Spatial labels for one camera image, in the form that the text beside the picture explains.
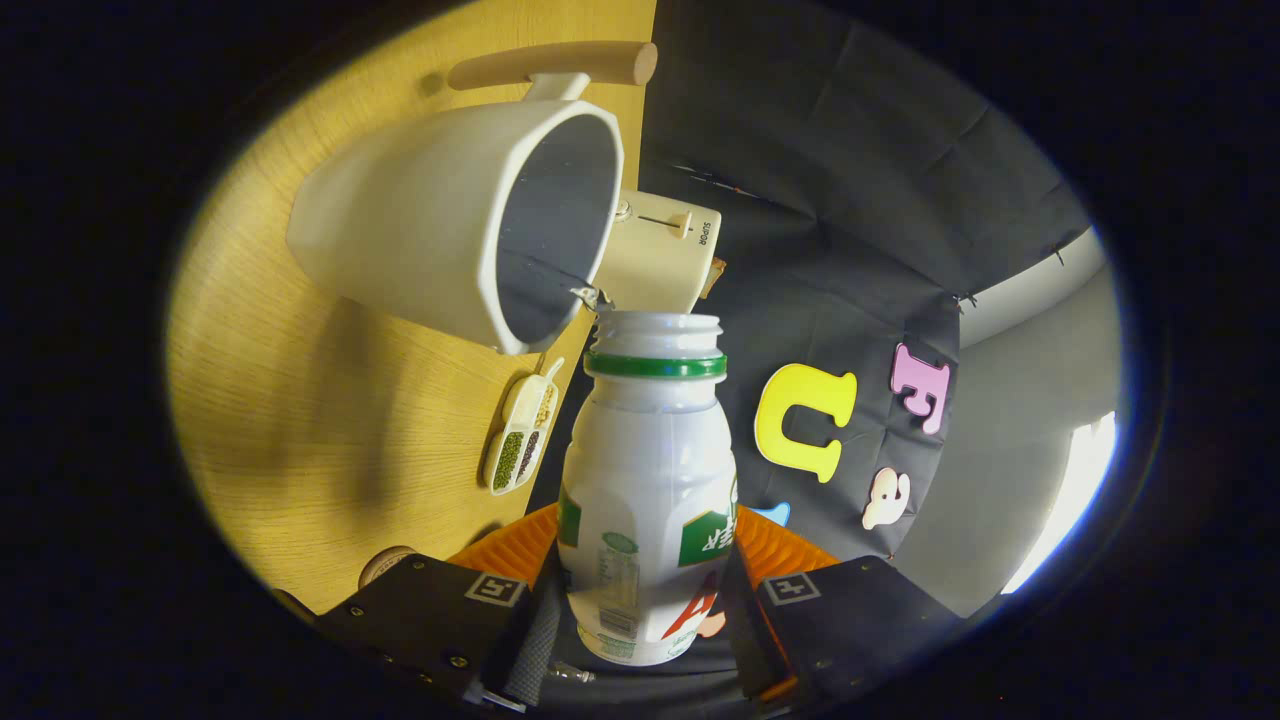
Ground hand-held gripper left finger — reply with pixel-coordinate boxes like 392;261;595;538
315;503;567;713

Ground sectioned dish with beans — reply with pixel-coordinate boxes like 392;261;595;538
482;357;566;497

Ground black backdrop cloth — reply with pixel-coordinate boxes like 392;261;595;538
525;0;1093;701

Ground white cup with wooden handle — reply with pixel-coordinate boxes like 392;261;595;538
286;40;659;357

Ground cream toaster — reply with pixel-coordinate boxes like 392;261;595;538
590;190;723;316

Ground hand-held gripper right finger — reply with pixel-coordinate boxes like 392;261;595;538
720;503;967;707

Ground wooden table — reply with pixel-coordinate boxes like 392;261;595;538
165;0;658;616

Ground round wooden coaster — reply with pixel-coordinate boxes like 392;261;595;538
358;545;419;589

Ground white juice bottle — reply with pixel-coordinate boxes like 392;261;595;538
556;311;739;668

